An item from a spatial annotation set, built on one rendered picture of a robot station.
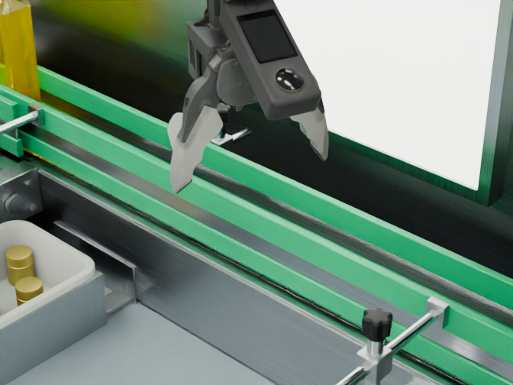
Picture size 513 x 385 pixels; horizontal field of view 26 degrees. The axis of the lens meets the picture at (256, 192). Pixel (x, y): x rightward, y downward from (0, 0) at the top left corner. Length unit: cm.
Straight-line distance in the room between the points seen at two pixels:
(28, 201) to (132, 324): 23
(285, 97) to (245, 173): 47
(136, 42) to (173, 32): 9
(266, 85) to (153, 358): 57
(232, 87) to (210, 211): 36
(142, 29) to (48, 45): 28
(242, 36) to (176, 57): 59
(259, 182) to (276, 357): 21
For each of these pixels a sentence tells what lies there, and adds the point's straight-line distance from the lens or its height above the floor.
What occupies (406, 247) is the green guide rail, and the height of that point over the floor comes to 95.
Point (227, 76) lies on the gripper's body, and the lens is 96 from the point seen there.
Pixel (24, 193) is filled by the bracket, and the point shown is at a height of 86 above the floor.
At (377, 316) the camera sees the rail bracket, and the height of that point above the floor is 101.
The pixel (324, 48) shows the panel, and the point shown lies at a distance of 132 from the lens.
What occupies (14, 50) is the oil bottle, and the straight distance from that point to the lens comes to 156.
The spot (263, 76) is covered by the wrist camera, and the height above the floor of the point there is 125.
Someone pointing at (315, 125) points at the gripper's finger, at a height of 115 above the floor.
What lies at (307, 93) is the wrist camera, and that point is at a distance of 90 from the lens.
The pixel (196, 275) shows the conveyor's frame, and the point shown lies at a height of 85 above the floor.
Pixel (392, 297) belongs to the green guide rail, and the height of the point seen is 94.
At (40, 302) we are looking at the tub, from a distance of 135.
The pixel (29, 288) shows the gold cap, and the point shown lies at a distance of 141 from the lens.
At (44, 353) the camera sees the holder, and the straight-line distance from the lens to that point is 139.
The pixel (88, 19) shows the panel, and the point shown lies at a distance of 164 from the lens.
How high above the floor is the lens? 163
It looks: 31 degrees down
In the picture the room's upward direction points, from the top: straight up
